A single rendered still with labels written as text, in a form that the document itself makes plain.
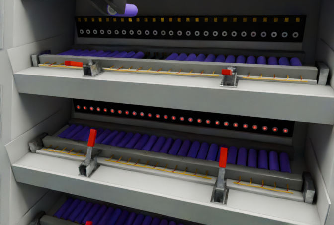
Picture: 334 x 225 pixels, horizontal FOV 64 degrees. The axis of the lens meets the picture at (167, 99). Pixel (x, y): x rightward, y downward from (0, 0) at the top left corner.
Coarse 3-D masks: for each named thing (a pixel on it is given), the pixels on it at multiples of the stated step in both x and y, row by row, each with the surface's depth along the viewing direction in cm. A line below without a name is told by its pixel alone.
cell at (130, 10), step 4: (128, 4) 40; (132, 4) 41; (108, 8) 37; (112, 8) 36; (128, 8) 39; (132, 8) 40; (136, 8) 41; (108, 12) 37; (112, 12) 36; (116, 12) 36; (128, 12) 39; (132, 12) 40; (136, 12) 42; (124, 16) 40; (128, 16) 41; (132, 16) 42
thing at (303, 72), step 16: (64, 64) 59; (112, 64) 55; (128, 64) 54; (144, 64) 53; (160, 64) 52; (176, 64) 50; (192, 64) 50; (208, 64) 49; (224, 64) 48; (240, 64) 48; (256, 64) 47; (288, 80) 44; (304, 80) 43
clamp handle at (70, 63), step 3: (90, 60) 52; (66, 63) 46; (69, 63) 46; (72, 63) 46; (75, 63) 47; (78, 63) 48; (81, 63) 48; (90, 63) 52; (75, 66) 48; (78, 66) 48; (81, 66) 49; (84, 66) 51; (87, 66) 51
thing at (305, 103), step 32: (32, 64) 61; (320, 64) 45; (64, 96) 55; (96, 96) 52; (128, 96) 50; (160, 96) 48; (192, 96) 46; (224, 96) 44; (256, 96) 42; (288, 96) 41; (320, 96) 39
